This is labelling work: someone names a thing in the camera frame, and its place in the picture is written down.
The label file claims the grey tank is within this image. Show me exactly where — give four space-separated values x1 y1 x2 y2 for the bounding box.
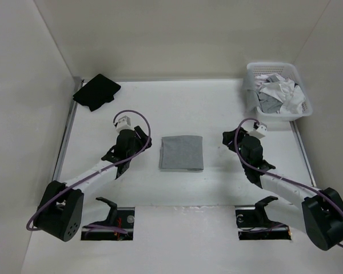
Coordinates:
258 92 283 114
159 135 204 171

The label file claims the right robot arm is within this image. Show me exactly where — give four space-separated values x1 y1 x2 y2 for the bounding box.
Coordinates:
222 128 343 251

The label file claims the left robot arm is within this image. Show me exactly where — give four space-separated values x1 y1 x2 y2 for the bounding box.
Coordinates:
27 126 151 242

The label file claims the grey tank top in basket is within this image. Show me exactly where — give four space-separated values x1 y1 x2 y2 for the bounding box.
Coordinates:
258 92 283 114

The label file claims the folded black tank top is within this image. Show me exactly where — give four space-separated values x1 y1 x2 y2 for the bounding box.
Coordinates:
73 74 121 112

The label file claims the white tank top in basket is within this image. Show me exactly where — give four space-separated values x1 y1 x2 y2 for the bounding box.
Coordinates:
255 74 306 114

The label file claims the grey cloth over basket rim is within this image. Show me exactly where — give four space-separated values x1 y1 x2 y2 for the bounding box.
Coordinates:
242 69 260 112

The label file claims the white plastic laundry basket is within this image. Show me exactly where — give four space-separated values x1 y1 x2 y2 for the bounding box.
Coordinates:
246 62 313 122

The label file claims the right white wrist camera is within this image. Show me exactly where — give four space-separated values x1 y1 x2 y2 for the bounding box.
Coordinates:
249 122 268 139

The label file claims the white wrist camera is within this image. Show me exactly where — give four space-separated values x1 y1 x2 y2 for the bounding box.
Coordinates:
114 115 132 134
249 122 268 139

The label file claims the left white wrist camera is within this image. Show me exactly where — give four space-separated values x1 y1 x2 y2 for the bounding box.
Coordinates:
114 115 132 134

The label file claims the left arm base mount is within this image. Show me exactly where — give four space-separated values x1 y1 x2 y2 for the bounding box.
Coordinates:
81 197 135 241

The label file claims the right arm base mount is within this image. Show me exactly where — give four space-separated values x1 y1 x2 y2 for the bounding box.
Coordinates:
235 196 292 240

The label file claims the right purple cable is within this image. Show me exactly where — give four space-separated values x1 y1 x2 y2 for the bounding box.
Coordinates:
234 118 343 253

